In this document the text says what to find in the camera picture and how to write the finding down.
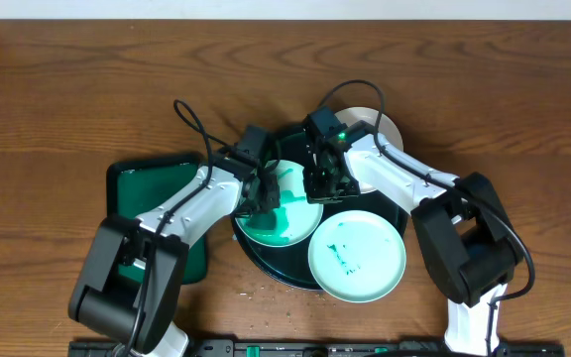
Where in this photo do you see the mint plate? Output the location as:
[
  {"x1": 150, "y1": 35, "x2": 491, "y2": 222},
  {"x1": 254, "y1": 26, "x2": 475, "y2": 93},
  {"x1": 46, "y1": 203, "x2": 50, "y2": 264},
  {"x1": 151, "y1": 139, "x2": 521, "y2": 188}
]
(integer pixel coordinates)
[
  {"x1": 308, "y1": 210, "x2": 406, "y2": 303},
  {"x1": 235, "y1": 160, "x2": 323, "y2": 248}
]

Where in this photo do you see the white plate with green stain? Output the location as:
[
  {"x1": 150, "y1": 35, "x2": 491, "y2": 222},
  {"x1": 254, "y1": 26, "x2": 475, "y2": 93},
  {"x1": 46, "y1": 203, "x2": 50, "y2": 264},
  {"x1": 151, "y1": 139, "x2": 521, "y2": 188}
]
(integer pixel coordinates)
[{"x1": 335, "y1": 107, "x2": 406, "y2": 193}]

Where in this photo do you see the green scouring sponge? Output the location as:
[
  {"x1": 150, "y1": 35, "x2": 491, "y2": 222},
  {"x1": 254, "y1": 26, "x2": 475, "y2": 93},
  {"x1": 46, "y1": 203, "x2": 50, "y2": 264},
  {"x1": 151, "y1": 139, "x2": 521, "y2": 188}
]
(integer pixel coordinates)
[{"x1": 260, "y1": 159, "x2": 281, "y2": 200}]

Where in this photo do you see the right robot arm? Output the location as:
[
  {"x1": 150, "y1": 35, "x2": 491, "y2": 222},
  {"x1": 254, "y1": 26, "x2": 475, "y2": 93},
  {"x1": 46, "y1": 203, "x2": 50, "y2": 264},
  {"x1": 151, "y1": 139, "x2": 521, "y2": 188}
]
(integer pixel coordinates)
[{"x1": 304, "y1": 128, "x2": 532, "y2": 356}]

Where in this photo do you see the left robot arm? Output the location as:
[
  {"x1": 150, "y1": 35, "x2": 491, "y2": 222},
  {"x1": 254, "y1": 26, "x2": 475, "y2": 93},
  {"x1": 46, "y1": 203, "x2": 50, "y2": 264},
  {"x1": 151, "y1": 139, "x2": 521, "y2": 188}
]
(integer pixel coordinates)
[{"x1": 67, "y1": 159, "x2": 280, "y2": 356}]

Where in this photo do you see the mint plate front on tray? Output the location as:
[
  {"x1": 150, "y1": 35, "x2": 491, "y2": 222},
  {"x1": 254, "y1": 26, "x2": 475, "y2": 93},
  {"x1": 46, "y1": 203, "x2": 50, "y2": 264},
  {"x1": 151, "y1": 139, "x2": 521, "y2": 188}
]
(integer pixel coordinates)
[{"x1": 308, "y1": 210, "x2": 406, "y2": 303}]

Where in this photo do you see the rectangular dark green tray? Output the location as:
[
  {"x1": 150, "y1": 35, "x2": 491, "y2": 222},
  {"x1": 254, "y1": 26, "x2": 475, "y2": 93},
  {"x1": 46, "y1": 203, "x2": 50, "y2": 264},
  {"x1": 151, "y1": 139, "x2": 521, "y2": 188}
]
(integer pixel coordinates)
[{"x1": 106, "y1": 153, "x2": 208, "y2": 285}]

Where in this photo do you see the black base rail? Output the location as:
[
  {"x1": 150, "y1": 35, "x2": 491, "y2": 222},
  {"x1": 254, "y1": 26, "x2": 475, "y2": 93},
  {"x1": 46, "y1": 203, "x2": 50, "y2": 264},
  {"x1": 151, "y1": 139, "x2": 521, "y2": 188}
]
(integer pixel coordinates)
[{"x1": 66, "y1": 338, "x2": 567, "y2": 357}]

